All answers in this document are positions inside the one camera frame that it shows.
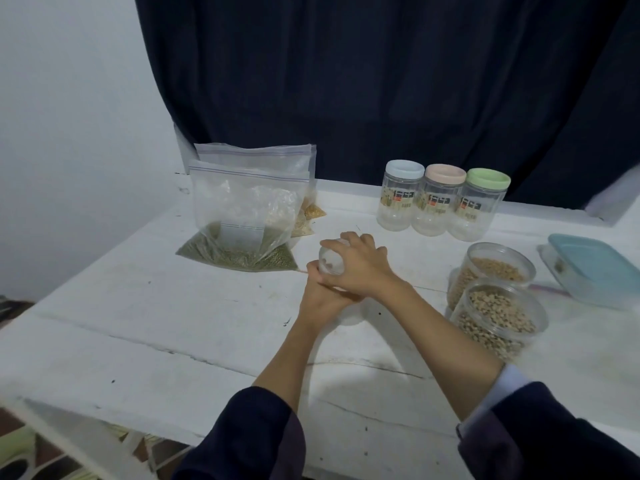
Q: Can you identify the person's left hand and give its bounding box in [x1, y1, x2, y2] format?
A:
[297, 259, 363, 331]

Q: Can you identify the person's right hand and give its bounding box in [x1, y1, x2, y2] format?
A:
[318, 231, 411, 301]

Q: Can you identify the zip bag of grains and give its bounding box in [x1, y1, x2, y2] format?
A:
[177, 159, 317, 273]

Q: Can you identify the transparent jar blue lid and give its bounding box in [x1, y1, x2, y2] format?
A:
[377, 159, 426, 232]

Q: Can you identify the pile of yellow soybeans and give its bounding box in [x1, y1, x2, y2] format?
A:
[450, 257, 526, 306]

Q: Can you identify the transparent jar green lid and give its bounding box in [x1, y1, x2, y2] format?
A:
[448, 167, 512, 242]

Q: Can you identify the clear zip bag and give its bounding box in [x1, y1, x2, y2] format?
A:
[194, 143, 318, 178]

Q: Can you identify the transparent jar pink lid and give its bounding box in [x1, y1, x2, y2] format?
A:
[413, 163, 468, 237]

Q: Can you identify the person's right forearm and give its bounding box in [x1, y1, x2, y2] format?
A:
[375, 279, 640, 480]

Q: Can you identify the pile of green beans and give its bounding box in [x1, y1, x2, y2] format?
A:
[178, 225, 298, 273]

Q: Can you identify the teal lidded plastic container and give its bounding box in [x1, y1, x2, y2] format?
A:
[537, 233, 640, 311]

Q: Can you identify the person's left forearm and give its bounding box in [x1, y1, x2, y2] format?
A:
[170, 315, 331, 480]

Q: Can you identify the dark navy curtain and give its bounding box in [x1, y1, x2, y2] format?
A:
[135, 0, 640, 209]

